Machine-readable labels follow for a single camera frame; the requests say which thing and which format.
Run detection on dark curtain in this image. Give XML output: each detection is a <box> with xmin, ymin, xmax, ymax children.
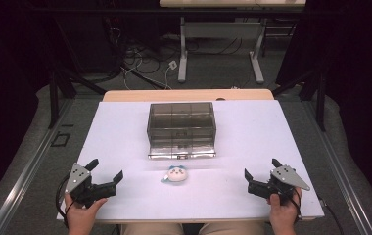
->
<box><xmin>0</xmin><ymin>0</ymin><xmax>56</xmax><ymax>205</ymax></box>
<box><xmin>274</xmin><ymin>0</ymin><xmax>372</xmax><ymax>210</ymax></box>

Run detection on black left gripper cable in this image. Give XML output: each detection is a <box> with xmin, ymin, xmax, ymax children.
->
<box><xmin>55</xmin><ymin>172</ymin><xmax>77</xmax><ymax>229</ymax></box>

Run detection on black metal stand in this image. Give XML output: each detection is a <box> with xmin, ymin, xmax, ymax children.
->
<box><xmin>271</xmin><ymin>62</ymin><xmax>327</xmax><ymax>132</ymax></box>
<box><xmin>47</xmin><ymin>16</ymin><xmax>108</xmax><ymax>130</ymax></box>

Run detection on white metal frame desk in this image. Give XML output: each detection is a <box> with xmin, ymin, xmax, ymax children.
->
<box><xmin>159</xmin><ymin>0</ymin><xmax>307</xmax><ymax>84</ymax></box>

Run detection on clear grey plastic drawer box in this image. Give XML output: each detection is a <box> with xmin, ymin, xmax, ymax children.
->
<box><xmin>146</xmin><ymin>101</ymin><xmax>217</xmax><ymax>161</ymax></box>

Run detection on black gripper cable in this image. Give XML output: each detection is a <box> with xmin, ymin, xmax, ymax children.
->
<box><xmin>55</xmin><ymin>172</ymin><xmax>77</xmax><ymax>229</ymax></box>
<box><xmin>290</xmin><ymin>189</ymin><xmax>346</xmax><ymax>235</ymax></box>

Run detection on aluminium floor rail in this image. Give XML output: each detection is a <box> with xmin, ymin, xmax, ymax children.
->
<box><xmin>0</xmin><ymin>97</ymin><xmax>74</xmax><ymax>235</ymax></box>
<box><xmin>303</xmin><ymin>100</ymin><xmax>372</xmax><ymax>235</ymax></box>

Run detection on person's right hand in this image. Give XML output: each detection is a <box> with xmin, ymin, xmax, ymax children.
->
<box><xmin>266</xmin><ymin>188</ymin><xmax>302</xmax><ymax>235</ymax></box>

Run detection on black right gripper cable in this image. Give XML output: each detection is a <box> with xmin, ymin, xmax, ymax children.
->
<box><xmin>290</xmin><ymin>189</ymin><xmax>346</xmax><ymax>235</ymax></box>

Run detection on white power adapter with cable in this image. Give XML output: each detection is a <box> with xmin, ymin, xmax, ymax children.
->
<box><xmin>163</xmin><ymin>60</ymin><xmax>178</xmax><ymax>90</ymax></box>

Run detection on tangle of black floor cables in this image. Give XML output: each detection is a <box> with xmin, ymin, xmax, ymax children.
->
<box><xmin>107</xmin><ymin>23</ymin><xmax>182</xmax><ymax>92</ymax></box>

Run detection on white table mat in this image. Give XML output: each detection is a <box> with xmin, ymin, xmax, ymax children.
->
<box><xmin>56</xmin><ymin>99</ymin><xmax>325</xmax><ymax>221</ymax></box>

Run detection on person's left hand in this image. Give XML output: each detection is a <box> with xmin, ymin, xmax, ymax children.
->
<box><xmin>63</xmin><ymin>192</ymin><xmax>109</xmax><ymax>235</ymax></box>

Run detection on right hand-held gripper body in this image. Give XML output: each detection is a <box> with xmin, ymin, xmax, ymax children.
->
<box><xmin>247</xmin><ymin>164</ymin><xmax>311</xmax><ymax>207</ymax></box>

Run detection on person's beige trouser legs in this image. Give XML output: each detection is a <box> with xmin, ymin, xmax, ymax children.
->
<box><xmin>119</xmin><ymin>220</ymin><xmax>267</xmax><ymax>235</ymax></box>

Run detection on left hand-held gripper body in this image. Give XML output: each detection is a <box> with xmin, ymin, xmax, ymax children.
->
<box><xmin>64</xmin><ymin>162</ymin><xmax>118</xmax><ymax>210</ymax></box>

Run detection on white blue plush toy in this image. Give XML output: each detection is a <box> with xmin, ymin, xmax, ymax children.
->
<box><xmin>161</xmin><ymin>164</ymin><xmax>189</xmax><ymax>185</ymax></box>

